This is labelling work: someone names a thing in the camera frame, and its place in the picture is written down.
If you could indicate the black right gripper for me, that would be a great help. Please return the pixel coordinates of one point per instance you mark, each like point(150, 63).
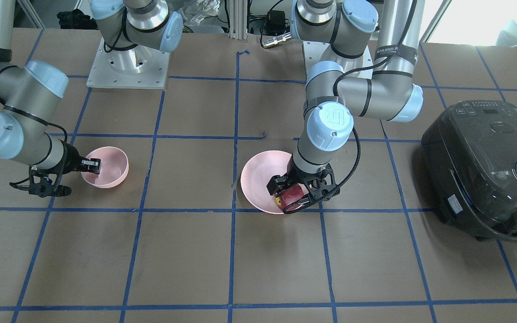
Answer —
point(72, 161)

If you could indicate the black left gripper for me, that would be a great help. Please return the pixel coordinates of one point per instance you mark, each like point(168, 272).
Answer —
point(295, 176)

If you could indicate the red apple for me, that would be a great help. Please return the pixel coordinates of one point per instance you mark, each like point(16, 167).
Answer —
point(289, 196)

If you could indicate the small pink bowl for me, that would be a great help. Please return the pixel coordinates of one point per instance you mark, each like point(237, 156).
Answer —
point(113, 170)

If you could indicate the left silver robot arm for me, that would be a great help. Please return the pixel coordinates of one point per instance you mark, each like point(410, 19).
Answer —
point(349, 26)

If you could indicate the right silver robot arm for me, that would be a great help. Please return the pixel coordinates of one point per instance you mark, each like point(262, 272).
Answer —
point(30, 96)

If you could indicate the pink plate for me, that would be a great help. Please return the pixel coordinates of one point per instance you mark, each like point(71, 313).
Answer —
point(256, 174)

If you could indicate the dark grey rice cooker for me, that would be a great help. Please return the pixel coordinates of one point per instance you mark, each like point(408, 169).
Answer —
point(470, 152)

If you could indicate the aluminium frame post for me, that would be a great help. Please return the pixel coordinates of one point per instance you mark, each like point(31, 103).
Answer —
point(238, 11)

